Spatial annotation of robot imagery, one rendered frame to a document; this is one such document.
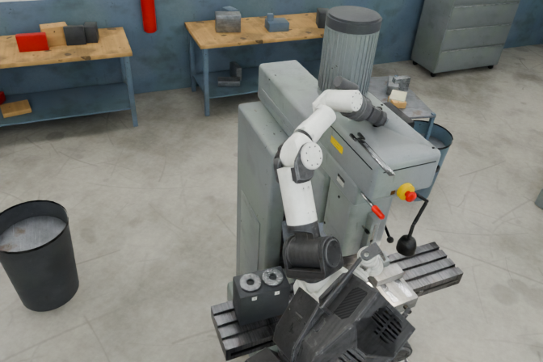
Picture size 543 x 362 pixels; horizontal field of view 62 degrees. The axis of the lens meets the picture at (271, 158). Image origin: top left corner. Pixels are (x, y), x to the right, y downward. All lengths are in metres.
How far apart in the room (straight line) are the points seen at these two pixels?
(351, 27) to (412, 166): 0.52
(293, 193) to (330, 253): 0.19
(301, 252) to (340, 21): 0.81
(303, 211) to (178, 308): 2.22
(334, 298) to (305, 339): 0.14
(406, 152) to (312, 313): 0.60
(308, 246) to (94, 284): 2.54
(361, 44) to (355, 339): 0.97
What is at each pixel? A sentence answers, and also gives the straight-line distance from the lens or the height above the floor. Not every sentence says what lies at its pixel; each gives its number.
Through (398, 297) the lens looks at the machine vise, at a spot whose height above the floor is 1.05.
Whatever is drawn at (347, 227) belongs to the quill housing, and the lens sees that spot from 1.82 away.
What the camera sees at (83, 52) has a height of 0.88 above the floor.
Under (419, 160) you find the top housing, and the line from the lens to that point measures 1.57.
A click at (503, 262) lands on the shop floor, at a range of 4.23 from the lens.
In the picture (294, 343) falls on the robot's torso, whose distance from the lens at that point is 1.38.
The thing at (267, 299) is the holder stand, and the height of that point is 1.12.
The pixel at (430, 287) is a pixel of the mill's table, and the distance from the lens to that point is 2.45.
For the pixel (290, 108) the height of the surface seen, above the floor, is 1.72.
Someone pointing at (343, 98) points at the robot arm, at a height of 2.07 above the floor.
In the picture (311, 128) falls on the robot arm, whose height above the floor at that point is 2.03.
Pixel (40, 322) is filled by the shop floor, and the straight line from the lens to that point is 3.56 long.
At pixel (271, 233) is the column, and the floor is 1.07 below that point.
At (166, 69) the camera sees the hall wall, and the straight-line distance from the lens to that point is 5.92.
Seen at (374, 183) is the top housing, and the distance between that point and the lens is 1.52.
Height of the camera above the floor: 2.71
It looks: 35 degrees down
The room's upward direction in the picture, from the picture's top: 4 degrees clockwise
